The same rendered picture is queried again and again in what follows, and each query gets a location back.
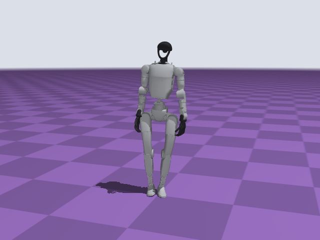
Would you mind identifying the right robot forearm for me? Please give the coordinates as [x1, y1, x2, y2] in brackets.
[136, 88, 146, 115]

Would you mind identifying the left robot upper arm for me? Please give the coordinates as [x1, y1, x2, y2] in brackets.
[173, 66, 185, 99]

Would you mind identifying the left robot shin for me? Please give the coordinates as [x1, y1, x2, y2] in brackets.
[159, 155, 172, 187]

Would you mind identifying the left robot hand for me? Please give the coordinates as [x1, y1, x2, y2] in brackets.
[175, 114, 187, 137]

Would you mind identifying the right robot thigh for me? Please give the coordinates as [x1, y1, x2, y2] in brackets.
[140, 111, 154, 158]

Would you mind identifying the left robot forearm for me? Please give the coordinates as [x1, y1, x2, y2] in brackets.
[178, 91, 188, 120]

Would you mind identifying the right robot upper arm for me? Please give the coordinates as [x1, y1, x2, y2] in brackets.
[139, 64, 151, 95]

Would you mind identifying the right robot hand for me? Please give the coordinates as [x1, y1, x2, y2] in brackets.
[134, 109, 142, 133]

